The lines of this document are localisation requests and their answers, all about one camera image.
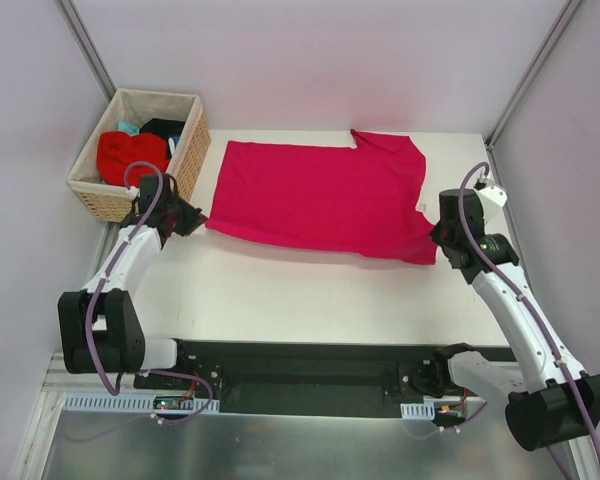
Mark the light blue t shirt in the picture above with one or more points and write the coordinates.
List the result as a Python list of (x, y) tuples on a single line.
[(128, 128)]

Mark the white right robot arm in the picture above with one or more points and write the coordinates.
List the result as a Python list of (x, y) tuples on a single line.
[(553, 399)]

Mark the right white cable duct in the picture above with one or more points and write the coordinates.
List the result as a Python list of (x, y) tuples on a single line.
[(424, 411)]

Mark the black t shirt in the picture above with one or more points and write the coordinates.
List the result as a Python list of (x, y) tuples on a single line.
[(164, 128)]

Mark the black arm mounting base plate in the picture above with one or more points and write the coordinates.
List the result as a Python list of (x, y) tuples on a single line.
[(324, 380)]

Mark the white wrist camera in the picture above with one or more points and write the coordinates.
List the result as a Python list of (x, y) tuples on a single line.
[(132, 192), (492, 195)]

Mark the aluminium frame post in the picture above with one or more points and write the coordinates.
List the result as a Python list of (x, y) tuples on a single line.
[(86, 44), (556, 32)]

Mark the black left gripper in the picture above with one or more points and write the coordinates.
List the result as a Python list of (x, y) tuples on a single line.
[(181, 220)]

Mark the right aluminium frame post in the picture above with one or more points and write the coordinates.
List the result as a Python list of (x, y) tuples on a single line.
[(556, 32)]

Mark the left aluminium frame post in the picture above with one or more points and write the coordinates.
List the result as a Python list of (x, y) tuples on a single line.
[(86, 44)]

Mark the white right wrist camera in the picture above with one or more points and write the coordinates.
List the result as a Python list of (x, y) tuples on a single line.
[(492, 195)]

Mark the red t shirt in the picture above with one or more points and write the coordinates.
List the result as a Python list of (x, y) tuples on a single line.
[(117, 150)]

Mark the aluminium frame rail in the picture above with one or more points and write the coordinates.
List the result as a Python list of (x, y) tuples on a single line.
[(58, 379)]

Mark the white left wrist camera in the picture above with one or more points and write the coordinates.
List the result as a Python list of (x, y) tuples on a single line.
[(132, 192)]

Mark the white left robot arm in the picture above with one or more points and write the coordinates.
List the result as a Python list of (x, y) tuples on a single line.
[(100, 329)]

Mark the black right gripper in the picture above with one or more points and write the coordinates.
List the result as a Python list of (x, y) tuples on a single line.
[(443, 238)]

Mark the left white cable duct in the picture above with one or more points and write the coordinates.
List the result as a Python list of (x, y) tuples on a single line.
[(139, 403)]

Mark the magenta pink t shirt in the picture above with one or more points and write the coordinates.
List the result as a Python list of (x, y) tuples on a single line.
[(361, 199)]

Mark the white cable duct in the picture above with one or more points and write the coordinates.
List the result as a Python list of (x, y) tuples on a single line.
[(139, 403), (424, 411)]

